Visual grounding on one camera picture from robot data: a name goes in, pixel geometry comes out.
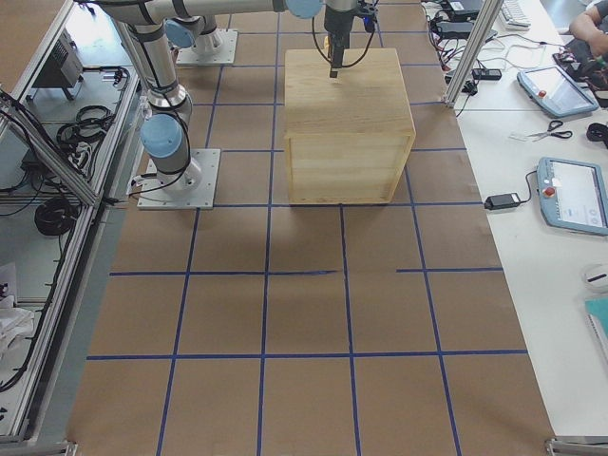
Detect aluminium frame post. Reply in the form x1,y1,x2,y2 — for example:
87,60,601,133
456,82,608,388
444,0,504,107

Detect metal base plate under drawer arm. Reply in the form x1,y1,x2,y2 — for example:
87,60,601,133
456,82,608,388
177,28,238,67

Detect black power adapter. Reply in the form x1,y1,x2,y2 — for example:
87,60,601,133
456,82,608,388
484,193,523,211

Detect teal notebook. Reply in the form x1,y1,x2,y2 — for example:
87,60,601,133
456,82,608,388
584,296,607,344

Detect wooden drawer cabinet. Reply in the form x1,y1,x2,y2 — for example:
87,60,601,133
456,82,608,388
284,48,416,204

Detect black gripper opening drawer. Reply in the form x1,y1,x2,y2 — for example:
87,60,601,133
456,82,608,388
355,0,377,33

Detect black handled scissors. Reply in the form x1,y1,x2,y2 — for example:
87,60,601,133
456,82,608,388
528,120,573,142

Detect person forearm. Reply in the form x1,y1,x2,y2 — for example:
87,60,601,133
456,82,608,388
569,2,607,45

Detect black gripper over cabinet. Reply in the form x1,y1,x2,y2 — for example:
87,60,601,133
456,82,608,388
324,7,356,79

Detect blue teach pendant far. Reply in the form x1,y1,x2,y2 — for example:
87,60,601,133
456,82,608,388
517,66,599,119

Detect white crumpled cloth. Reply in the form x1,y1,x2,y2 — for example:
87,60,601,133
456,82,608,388
0,263,37,362

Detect blue teach pendant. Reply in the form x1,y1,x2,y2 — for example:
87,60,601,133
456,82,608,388
517,66,599,119
537,157,607,237

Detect metal base plate under cabinet arm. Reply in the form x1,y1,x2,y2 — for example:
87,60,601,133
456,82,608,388
137,148,220,210

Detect black coiled cables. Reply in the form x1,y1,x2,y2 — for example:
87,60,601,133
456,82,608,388
56,104,118,148

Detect silver robot arm opening drawer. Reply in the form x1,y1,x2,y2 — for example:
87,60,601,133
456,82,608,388
164,15,223,53

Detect white computer mouse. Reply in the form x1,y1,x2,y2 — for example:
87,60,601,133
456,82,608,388
581,263,608,294

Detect blue teach pendant near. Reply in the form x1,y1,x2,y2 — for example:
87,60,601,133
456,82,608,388
537,157,607,237

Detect silver robot arm over cabinet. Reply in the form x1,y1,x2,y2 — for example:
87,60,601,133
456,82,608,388
99,1,376,109

